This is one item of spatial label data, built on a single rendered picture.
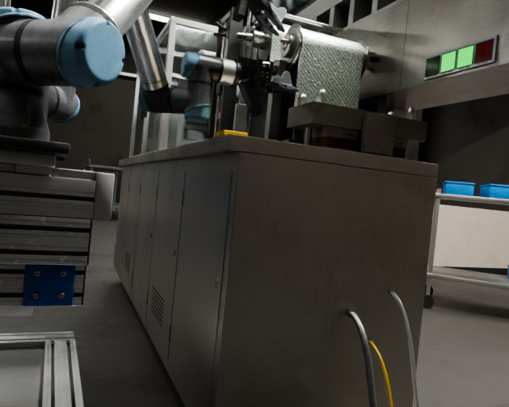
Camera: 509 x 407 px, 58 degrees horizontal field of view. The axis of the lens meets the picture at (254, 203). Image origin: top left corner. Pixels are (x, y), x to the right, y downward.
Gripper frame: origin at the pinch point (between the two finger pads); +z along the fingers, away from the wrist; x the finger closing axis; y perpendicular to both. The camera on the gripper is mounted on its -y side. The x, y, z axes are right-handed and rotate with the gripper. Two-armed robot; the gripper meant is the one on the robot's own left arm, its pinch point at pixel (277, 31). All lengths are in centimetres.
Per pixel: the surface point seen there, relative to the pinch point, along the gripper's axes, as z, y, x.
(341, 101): 30.1, 0.8, -4.1
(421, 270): 76, -27, -30
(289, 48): 6.3, -0.8, -1.0
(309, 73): 15.9, -2.1, -4.1
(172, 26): -29, 11, 98
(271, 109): 17.1, -16.6, 3.9
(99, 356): 52, -123, 67
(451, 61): 36, 17, -35
